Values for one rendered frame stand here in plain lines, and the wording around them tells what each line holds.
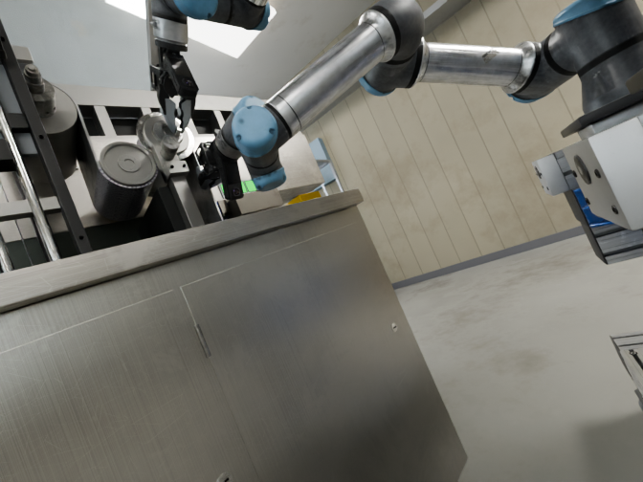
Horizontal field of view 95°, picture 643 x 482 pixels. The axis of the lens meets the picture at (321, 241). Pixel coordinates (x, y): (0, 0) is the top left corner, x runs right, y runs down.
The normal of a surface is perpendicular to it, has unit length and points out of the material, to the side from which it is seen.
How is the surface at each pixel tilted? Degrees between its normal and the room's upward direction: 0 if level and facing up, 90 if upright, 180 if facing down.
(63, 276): 90
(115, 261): 90
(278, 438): 90
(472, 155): 90
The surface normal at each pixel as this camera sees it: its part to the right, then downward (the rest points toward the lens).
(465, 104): -0.52, 0.18
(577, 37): -0.91, 0.39
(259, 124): 0.10, -0.09
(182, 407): 0.61, -0.30
